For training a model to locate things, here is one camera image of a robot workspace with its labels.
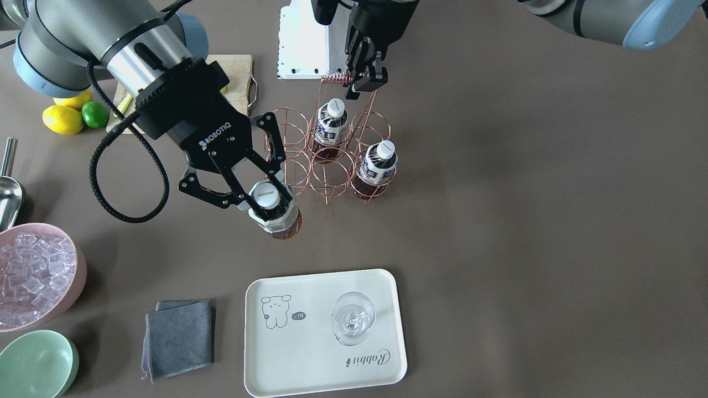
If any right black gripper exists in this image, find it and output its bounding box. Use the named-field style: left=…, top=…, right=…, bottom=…
left=136, top=58, right=294, bottom=211

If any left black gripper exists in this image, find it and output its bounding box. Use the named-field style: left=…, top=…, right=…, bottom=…
left=346, top=1, right=418, bottom=100

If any tea bottle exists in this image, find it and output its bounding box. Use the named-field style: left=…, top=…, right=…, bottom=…
left=238, top=180, right=303, bottom=239

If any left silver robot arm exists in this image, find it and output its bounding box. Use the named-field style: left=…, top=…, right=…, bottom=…
left=345, top=1, right=706, bottom=100

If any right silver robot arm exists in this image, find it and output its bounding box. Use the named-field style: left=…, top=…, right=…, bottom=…
left=2, top=1, right=293, bottom=219

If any tea bottle centre basket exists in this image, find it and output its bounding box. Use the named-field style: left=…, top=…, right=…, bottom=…
left=309, top=98, right=348, bottom=164

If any tea bottle basket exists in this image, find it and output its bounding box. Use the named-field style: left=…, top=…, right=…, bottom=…
left=309, top=98, right=348, bottom=164
left=351, top=139, right=399, bottom=201

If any tea bottle far basket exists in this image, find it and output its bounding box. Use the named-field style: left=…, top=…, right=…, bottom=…
left=351, top=139, right=399, bottom=201

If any green lime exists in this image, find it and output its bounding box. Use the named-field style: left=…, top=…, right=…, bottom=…
left=81, top=101, right=110, bottom=129

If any yellow lemon back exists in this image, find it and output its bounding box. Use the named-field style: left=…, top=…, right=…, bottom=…
left=53, top=90, right=92, bottom=112

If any yellow lemon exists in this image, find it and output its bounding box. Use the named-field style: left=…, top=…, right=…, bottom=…
left=42, top=105, right=84, bottom=134
left=53, top=90, right=92, bottom=112

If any yellow lemon front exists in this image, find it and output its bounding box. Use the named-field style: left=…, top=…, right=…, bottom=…
left=42, top=105, right=84, bottom=134

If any grey folded cloth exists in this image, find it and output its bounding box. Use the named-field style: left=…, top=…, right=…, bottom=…
left=142, top=300, right=214, bottom=383

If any cream serving tray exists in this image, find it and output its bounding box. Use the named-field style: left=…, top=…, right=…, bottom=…
left=244, top=269, right=408, bottom=397

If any clear wine glass on tray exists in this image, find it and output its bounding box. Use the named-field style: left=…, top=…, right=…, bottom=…
left=331, top=291, right=376, bottom=346

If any pink bowl of ice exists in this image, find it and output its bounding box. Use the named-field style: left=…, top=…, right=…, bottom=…
left=1, top=223, right=87, bottom=333

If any metal ice scoop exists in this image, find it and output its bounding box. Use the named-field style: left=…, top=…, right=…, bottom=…
left=1, top=138, right=24, bottom=232

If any green empty bowl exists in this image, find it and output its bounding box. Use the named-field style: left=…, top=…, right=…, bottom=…
left=1, top=330, right=80, bottom=397

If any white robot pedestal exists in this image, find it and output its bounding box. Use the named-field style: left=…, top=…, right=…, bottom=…
left=277, top=1, right=351, bottom=79

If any copper wire bottle basket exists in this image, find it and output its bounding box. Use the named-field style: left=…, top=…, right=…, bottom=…
left=274, top=91, right=397, bottom=204

